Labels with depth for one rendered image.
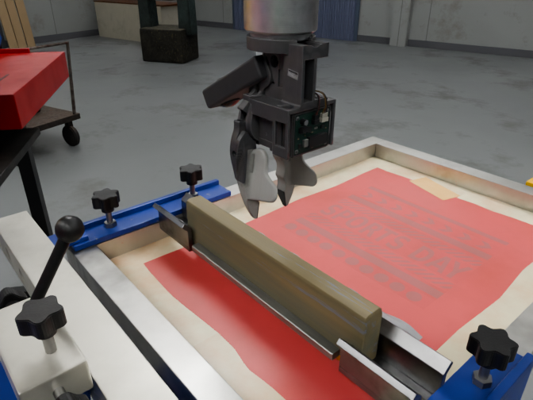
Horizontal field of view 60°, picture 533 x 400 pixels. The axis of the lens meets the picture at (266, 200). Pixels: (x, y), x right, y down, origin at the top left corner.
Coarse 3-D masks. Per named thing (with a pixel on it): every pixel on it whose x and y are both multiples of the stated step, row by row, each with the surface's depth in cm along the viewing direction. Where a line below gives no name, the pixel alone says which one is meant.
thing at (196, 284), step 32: (320, 192) 98; (352, 192) 98; (416, 192) 98; (256, 224) 86; (160, 256) 76; (192, 256) 76; (320, 256) 76; (192, 288) 69; (224, 288) 69; (224, 320) 63
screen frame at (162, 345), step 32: (320, 160) 104; (352, 160) 110; (416, 160) 106; (448, 160) 104; (480, 192) 97; (512, 192) 92; (96, 256) 70; (96, 288) 66; (128, 288) 63; (128, 320) 58; (160, 320) 58; (160, 352) 53; (192, 352) 53; (192, 384) 49; (224, 384) 49
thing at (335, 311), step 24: (192, 216) 72; (216, 216) 67; (216, 240) 68; (240, 240) 63; (264, 240) 61; (240, 264) 65; (264, 264) 60; (288, 264) 57; (264, 288) 62; (288, 288) 57; (312, 288) 53; (336, 288) 52; (312, 312) 55; (336, 312) 51; (360, 312) 49; (336, 336) 53; (360, 336) 49
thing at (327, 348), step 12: (204, 252) 70; (216, 264) 68; (228, 276) 66; (240, 276) 65; (240, 288) 64; (252, 288) 63; (264, 300) 60; (276, 312) 59; (288, 312) 58; (288, 324) 57; (300, 324) 56; (312, 336) 55; (324, 348) 53; (336, 348) 53
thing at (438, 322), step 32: (480, 224) 86; (512, 224) 86; (512, 256) 76; (352, 288) 69; (384, 288) 69; (480, 288) 69; (256, 320) 63; (416, 320) 63; (448, 320) 63; (256, 352) 58; (288, 352) 58; (320, 352) 58; (288, 384) 53; (320, 384) 53; (352, 384) 53
